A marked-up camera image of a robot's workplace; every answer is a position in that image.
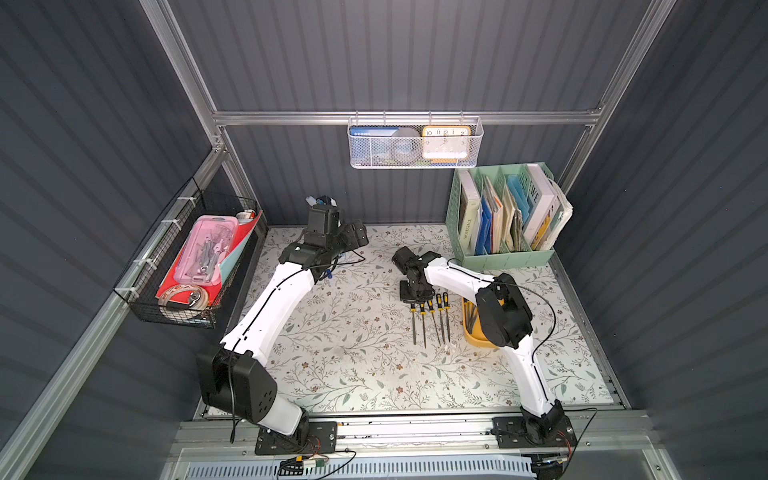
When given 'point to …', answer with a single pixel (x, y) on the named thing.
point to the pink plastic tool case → (204, 249)
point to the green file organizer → (502, 215)
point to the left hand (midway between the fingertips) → (348, 229)
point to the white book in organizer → (543, 209)
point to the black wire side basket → (145, 277)
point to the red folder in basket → (214, 293)
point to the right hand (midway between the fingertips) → (414, 297)
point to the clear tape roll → (178, 312)
